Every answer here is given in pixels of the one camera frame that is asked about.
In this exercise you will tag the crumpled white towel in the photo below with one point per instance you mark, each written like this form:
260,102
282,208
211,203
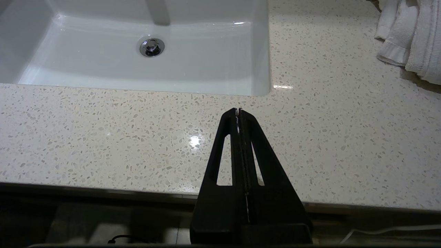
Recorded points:
413,34

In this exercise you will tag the chrome sink drain stopper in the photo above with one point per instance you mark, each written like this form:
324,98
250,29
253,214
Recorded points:
152,47

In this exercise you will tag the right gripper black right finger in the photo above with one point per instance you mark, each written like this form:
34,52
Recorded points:
275,206

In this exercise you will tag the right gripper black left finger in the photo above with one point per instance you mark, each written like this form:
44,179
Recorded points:
213,206

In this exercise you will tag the white ceramic sink basin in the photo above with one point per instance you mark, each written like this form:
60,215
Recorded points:
103,62

